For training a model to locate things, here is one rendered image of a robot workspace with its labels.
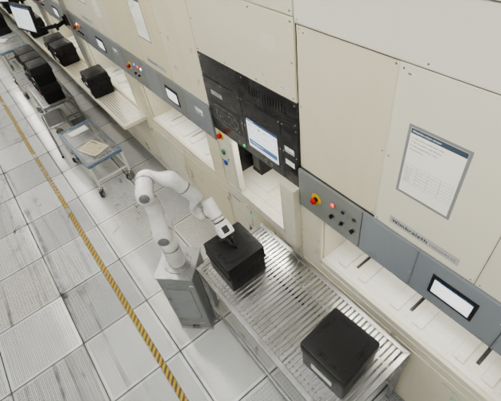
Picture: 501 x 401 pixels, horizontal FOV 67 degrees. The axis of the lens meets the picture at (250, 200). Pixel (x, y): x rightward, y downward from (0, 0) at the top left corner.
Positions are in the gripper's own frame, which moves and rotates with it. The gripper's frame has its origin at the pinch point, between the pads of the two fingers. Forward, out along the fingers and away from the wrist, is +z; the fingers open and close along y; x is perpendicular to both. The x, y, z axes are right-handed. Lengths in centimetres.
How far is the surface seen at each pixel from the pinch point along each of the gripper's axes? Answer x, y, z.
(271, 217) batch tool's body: 19.4, 39.8, 4.4
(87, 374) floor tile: 107, -127, 40
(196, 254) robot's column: 39.9, -16.2, -0.5
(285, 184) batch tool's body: -36, 35, -16
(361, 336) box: -64, 15, 67
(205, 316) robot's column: 68, -31, 48
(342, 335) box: -59, 9, 63
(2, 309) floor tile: 186, -171, -38
